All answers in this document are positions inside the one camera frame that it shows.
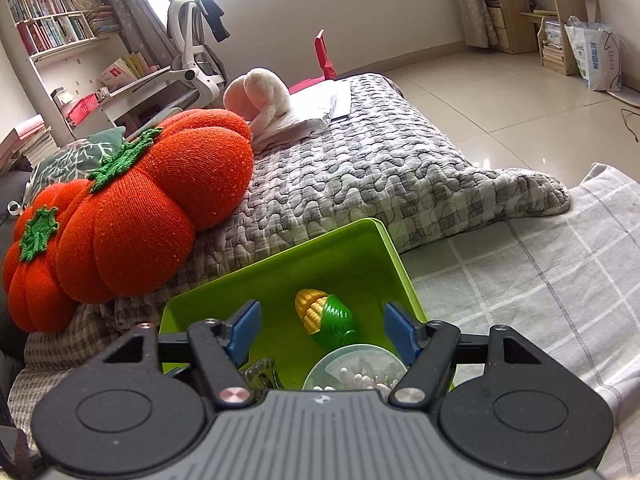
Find clear cotton swab jar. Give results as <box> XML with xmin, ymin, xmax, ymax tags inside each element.
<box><xmin>303</xmin><ymin>344</ymin><xmax>407</xmax><ymax>399</ymax></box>

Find toy corn cob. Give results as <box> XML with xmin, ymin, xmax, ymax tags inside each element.
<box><xmin>294</xmin><ymin>288</ymin><xmax>358</xmax><ymax>351</ymax></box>

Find yellow toy cup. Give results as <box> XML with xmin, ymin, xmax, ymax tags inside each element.
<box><xmin>242</xmin><ymin>356</ymin><xmax>283</xmax><ymax>398</ymax></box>

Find grey checked sheet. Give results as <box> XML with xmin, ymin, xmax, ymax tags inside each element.
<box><xmin>401</xmin><ymin>164</ymin><xmax>639</xmax><ymax>479</ymax></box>

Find small orange pumpkin pillow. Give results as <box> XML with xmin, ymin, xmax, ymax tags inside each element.
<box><xmin>2</xmin><ymin>179</ymin><xmax>89</xmax><ymax>334</ymax></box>

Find large orange pumpkin pillow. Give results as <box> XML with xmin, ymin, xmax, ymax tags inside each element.
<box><xmin>55</xmin><ymin>108</ymin><xmax>254</xmax><ymax>304</ymax></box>

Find green plastic storage box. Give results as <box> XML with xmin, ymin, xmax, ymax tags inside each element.
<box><xmin>160</xmin><ymin>218</ymin><xmax>426</xmax><ymax>390</ymax></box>

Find green patterned cushion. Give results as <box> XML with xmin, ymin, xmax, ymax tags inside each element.
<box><xmin>28</xmin><ymin>126</ymin><xmax>126</xmax><ymax>195</ymax></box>

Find dark grey sofa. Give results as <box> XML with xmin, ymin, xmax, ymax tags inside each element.
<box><xmin>0</xmin><ymin>170</ymin><xmax>30</xmax><ymax>361</ymax></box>

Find stack of books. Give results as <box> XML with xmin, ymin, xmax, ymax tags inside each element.
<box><xmin>1</xmin><ymin>115</ymin><xmax>58</xmax><ymax>176</ymax></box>

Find grey quilted blanket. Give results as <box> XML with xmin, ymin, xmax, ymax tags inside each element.
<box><xmin>8</xmin><ymin>75</ymin><xmax>570</xmax><ymax>430</ymax></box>

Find white office chair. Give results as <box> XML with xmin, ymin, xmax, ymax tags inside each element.
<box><xmin>103</xmin><ymin>0</ymin><xmax>229</xmax><ymax>110</ymax></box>

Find white plush toy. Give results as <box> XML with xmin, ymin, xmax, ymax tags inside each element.
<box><xmin>222</xmin><ymin>67</ymin><xmax>291</xmax><ymax>134</ymax></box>

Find white papers on blanket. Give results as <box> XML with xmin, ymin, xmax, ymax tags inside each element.
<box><xmin>252</xmin><ymin>80</ymin><xmax>352</xmax><ymax>154</ymax></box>

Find white paper shopping bag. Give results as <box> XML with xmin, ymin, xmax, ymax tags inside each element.
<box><xmin>564</xmin><ymin>15</ymin><xmax>623</xmax><ymax>92</ymax></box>

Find white bookshelf with books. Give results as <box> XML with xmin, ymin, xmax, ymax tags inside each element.
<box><xmin>1</xmin><ymin>0</ymin><xmax>171</xmax><ymax>146</ymax></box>

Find wooden desk shelf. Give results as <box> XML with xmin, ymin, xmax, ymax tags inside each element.
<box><xmin>485</xmin><ymin>0</ymin><xmax>599</xmax><ymax>76</ymax></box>

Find black cable on floor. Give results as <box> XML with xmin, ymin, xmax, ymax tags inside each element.
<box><xmin>619</xmin><ymin>106</ymin><xmax>640</xmax><ymax>143</ymax></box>

